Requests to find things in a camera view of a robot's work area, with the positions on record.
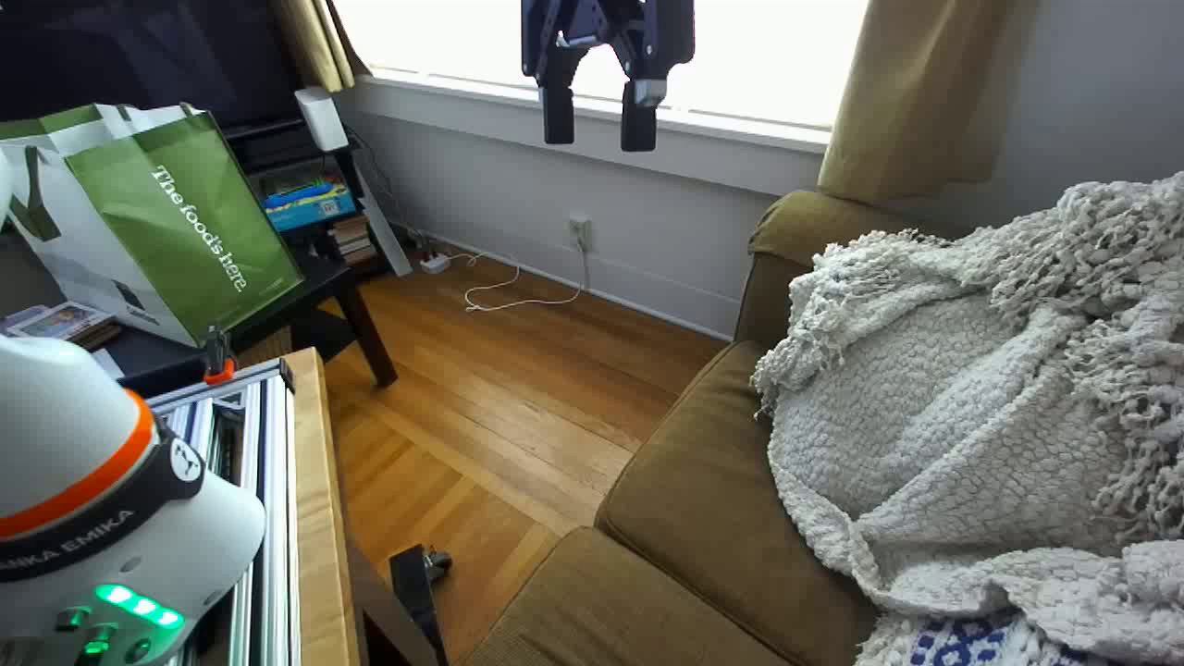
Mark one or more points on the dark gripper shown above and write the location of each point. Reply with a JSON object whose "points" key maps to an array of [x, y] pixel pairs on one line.
{"points": [[606, 25]]}

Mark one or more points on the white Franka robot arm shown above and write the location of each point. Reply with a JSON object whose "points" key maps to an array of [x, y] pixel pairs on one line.
{"points": [[77, 420]]}

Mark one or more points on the blue and white patterned pillow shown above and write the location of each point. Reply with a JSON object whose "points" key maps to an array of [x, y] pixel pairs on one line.
{"points": [[974, 647]]}

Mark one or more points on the white power adapter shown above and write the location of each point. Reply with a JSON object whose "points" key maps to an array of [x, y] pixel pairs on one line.
{"points": [[434, 262]]}

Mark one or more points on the white leaning panel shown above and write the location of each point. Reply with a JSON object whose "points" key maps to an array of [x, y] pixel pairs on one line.
{"points": [[389, 235]]}

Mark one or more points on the small white box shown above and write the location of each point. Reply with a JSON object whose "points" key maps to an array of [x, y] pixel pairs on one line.
{"points": [[323, 119]]}

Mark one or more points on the olive curtain beside television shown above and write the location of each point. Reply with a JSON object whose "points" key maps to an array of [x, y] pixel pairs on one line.
{"points": [[310, 40]]}

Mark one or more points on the blue box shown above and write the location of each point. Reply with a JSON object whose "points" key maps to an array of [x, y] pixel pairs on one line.
{"points": [[310, 207]]}

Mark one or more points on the dark shelf unit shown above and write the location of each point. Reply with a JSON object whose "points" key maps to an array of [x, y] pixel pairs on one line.
{"points": [[290, 154]]}

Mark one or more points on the black side table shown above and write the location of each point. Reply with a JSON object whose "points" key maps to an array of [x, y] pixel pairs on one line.
{"points": [[336, 297]]}

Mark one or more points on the olive curtain beside sofa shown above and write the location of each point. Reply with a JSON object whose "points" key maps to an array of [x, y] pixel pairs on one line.
{"points": [[926, 97]]}

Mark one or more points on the olive brown sofa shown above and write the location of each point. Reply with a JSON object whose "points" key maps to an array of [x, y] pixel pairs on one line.
{"points": [[703, 493]]}

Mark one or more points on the green and white shopping bag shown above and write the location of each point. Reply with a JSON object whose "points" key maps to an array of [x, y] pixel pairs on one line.
{"points": [[186, 223]]}

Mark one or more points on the red clamp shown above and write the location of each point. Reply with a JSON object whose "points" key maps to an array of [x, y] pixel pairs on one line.
{"points": [[220, 357]]}

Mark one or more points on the dark television screen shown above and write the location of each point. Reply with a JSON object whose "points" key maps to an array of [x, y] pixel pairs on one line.
{"points": [[151, 49]]}

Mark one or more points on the cream knit blanket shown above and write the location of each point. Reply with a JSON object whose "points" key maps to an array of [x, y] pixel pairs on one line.
{"points": [[974, 409]]}

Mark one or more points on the stack of magazines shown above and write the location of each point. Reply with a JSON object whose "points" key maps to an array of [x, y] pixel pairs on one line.
{"points": [[51, 325]]}

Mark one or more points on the white wall plug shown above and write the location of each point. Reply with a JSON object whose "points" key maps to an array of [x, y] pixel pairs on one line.
{"points": [[578, 233]]}

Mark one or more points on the bright window with white frame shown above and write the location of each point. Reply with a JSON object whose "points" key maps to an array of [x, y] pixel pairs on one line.
{"points": [[469, 40]]}

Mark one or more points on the black metal bracket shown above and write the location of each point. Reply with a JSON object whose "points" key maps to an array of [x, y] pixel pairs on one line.
{"points": [[416, 593]]}

